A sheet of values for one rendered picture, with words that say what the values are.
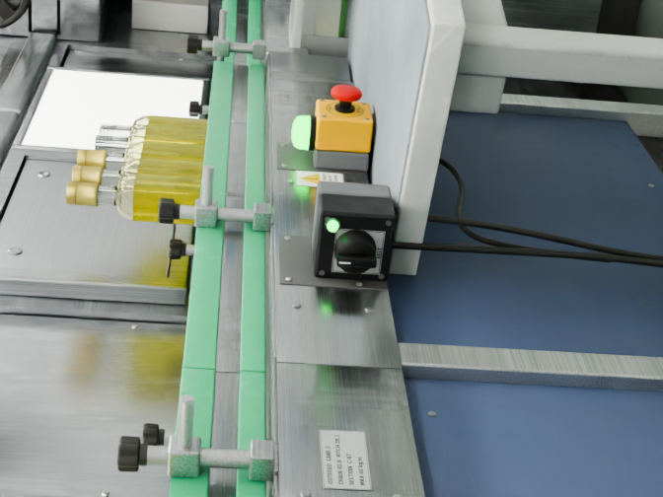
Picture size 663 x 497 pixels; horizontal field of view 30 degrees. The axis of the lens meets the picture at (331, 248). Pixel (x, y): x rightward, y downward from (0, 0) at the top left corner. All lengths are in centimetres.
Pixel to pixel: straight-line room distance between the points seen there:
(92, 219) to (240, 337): 83
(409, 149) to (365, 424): 32
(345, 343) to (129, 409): 50
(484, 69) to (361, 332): 30
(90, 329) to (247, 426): 72
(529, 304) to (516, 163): 39
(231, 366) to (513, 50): 42
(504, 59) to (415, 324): 29
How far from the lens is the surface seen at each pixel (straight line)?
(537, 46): 128
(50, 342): 178
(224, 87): 187
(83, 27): 291
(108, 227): 202
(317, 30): 203
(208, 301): 130
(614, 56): 130
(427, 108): 126
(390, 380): 117
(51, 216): 205
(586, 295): 142
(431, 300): 135
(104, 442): 159
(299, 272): 133
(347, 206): 130
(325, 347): 120
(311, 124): 157
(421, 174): 130
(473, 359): 123
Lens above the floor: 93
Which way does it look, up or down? 5 degrees down
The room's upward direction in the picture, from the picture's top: 86 degrees counter-clockwise
